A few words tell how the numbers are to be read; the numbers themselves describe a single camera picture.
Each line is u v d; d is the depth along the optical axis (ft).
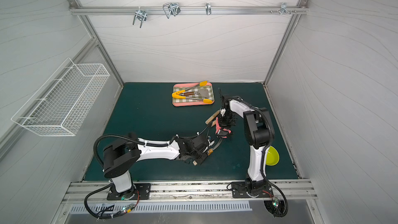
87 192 2.46
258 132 1.74
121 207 2.29
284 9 2.50
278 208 2.35
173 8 2.51
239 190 2.42
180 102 3.54
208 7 2.37
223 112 3.10
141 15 2.59
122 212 2.21
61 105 2.24
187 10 2.57
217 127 3.03
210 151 2.82
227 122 2.81
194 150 2.18
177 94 3.64
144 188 2.46
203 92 3.77
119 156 1.49
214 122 3.23
